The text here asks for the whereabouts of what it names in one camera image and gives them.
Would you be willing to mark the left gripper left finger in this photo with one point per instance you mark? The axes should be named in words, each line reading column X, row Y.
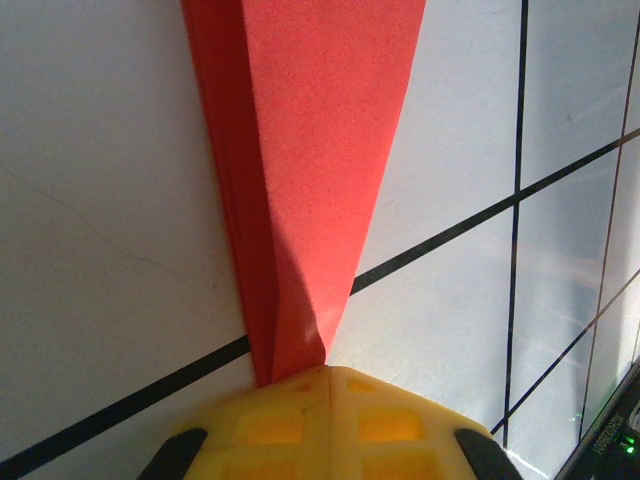
column 270, row 440

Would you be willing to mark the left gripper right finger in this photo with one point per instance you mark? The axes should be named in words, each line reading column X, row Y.
column 390, row 440

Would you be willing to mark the red paper sheet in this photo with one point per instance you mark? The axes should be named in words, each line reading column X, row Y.
column 325, row 150

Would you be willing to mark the white grid mat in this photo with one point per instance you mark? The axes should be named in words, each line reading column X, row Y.
column 100, row 150

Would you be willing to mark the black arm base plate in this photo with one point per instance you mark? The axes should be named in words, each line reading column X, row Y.
column 610, row 450

